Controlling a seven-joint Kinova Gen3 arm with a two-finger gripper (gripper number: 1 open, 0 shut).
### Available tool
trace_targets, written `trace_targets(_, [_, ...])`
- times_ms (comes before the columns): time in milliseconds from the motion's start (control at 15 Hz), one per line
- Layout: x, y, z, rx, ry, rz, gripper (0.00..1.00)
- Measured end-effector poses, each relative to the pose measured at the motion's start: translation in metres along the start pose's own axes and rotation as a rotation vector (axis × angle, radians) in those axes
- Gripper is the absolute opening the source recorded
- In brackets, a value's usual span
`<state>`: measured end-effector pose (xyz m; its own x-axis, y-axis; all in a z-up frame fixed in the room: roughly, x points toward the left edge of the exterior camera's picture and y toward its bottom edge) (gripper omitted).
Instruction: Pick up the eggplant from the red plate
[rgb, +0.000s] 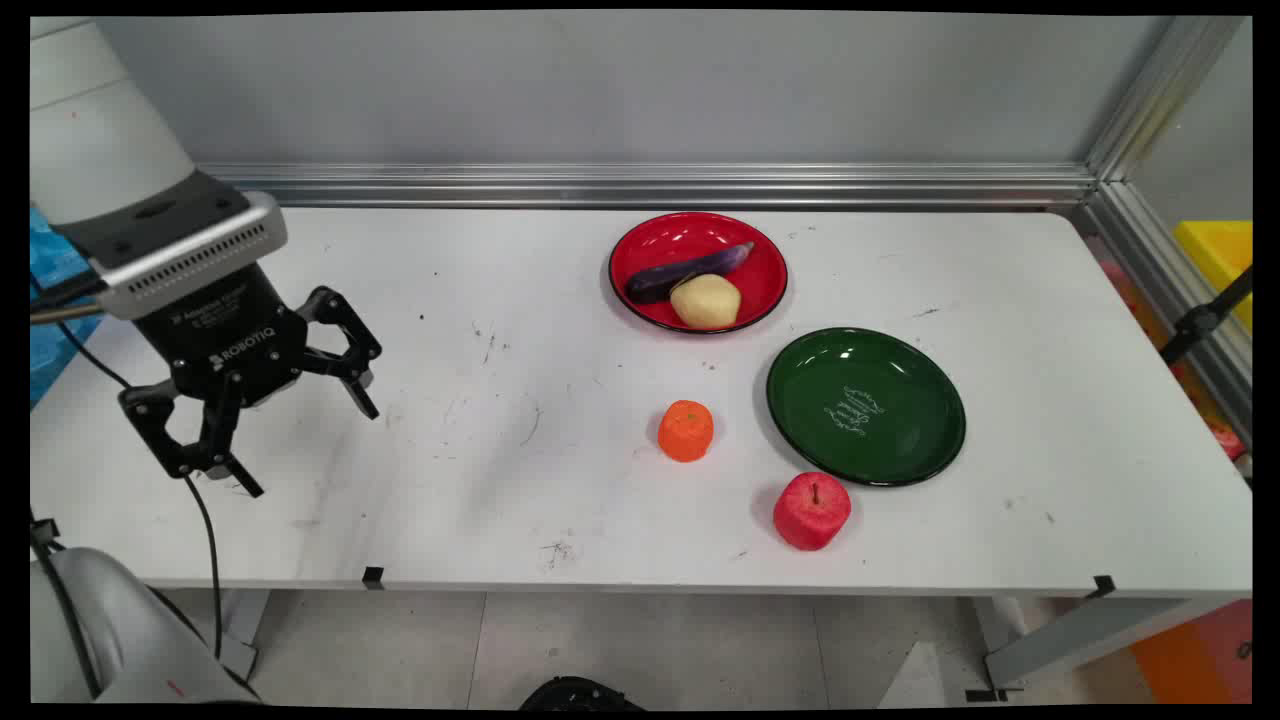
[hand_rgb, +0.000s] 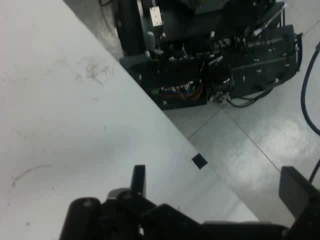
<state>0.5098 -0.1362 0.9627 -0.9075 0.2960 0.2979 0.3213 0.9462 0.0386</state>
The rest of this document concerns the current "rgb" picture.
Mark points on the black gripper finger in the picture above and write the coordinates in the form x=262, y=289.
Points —
x=165, y=425
x=350, y=345

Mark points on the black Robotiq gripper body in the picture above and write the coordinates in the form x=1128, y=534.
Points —
x=235, y=335

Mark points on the purple toy eggplant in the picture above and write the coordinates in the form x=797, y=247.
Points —
x=690, y=270

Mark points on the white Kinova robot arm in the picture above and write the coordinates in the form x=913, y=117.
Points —
x=95, y=140

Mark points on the blue plastic sheet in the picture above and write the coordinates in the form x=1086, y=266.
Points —
x=55, y=270

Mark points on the white table leg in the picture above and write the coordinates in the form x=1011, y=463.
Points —
x=240, y=635

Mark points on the small black tape marker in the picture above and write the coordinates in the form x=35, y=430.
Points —
x=372, y=577
x=1103, y=585

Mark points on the red plate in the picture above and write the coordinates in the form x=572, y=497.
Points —
x=655, y=235

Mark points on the orange toy mandarin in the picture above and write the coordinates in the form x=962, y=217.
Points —
x=686, y=432

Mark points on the yellow toy potato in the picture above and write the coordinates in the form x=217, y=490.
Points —
x=706, y=302

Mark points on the black round object on floor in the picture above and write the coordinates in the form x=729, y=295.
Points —
x=580, y=695

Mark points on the red toy apple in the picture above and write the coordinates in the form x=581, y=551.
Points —
x=811, y=512

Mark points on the green plate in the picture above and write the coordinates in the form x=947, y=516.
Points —
x=865, y=410

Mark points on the white table leg brace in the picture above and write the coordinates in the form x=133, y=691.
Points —
x=1080, y=635

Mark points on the yellow plastic bin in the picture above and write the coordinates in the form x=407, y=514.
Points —
x=1220, y=255

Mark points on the orange box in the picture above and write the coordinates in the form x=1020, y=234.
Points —
x=1195, y=655

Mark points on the horizontal aluminium frame rail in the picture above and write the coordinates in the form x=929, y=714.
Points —
x=650, y=185

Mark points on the sloping aluminium frame rail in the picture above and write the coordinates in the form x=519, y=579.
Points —
x=1165, y=290

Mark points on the upright aluminium frame post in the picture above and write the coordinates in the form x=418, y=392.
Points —
x=1160, y=95

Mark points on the pink red items behind rail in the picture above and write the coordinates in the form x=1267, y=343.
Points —
x=1225, y=435

